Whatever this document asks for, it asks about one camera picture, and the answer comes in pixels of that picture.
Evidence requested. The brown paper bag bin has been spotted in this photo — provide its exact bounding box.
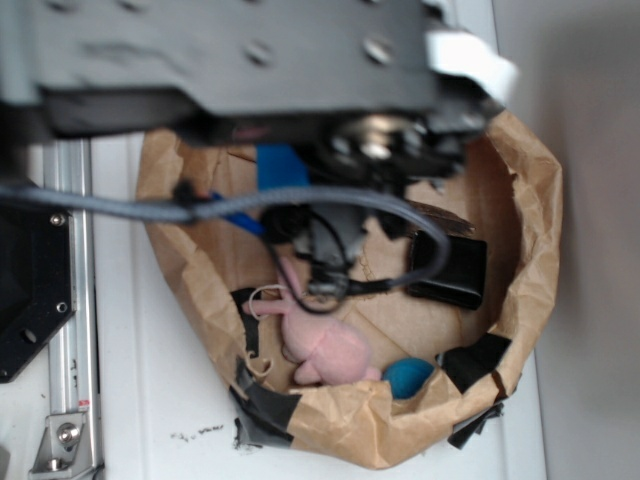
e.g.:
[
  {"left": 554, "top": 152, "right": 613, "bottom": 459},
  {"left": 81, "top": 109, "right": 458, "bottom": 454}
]
[{"left": 147, "top": 112, "right": 562, "bottom": 469}]

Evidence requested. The blue ball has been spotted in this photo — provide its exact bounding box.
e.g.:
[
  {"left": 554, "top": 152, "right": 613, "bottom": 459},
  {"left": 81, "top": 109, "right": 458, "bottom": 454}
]
[{"left": 382, "top": 358, "right": 435, "bottom": 400}]

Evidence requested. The grey braided cable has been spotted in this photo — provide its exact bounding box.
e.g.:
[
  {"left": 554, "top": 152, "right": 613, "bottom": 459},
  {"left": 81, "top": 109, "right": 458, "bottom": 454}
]
[{"left": 0, "top": 183, "right": 451, "bottom": 292}]

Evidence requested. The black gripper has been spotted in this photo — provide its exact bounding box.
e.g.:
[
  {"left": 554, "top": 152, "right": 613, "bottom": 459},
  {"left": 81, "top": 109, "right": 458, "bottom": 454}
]
[{"left": 263, "top": 115, "right": 468, "bottom": 295}]

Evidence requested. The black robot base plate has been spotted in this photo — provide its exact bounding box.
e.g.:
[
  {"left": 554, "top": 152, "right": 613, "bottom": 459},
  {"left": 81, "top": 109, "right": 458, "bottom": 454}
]
[{"left": 1, "top": 205, "right": 74, "bottom": 384}]

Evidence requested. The aluminium rail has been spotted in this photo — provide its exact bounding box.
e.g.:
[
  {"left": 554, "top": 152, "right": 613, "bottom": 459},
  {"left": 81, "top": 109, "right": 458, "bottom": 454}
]
[{"left": 38, "top": 138, "right": 104, "bottom": 480}]

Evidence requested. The blue rectangular block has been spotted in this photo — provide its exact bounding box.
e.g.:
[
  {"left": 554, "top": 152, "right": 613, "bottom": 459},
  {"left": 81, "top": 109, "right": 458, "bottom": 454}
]
[{"left": 224, "top": 144, "right": 311, "bottom": 236}]

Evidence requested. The black square box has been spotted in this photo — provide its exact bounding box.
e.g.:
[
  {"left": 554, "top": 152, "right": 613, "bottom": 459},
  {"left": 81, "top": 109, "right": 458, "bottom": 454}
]
[{"left": 406, "top": 235, "right": 488, "bottom": 310}]

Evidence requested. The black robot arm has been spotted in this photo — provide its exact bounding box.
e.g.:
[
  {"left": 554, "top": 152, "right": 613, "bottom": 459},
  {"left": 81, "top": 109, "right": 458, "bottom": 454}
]
[{"left": 1, "top": 1, "right": 518, "bottom": 291}]

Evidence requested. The pink plush bunny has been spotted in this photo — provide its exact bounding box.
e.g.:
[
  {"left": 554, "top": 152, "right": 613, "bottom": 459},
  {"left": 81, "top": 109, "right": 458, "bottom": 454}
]
[{"left": 242, "top": 257, "right": 382, "bottom": 385}]

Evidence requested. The metal corner bracket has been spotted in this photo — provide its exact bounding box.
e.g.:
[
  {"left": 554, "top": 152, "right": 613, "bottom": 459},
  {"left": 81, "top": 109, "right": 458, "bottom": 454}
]
[{"left": 28, "top": 412, "right": 96, "bottom": 479}]

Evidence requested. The brown wood bark piece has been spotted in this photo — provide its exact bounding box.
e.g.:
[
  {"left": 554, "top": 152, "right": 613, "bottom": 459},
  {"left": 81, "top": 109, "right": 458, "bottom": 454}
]
[{"left": 408, "top": 200, "right": 475, "bottom": 238}]

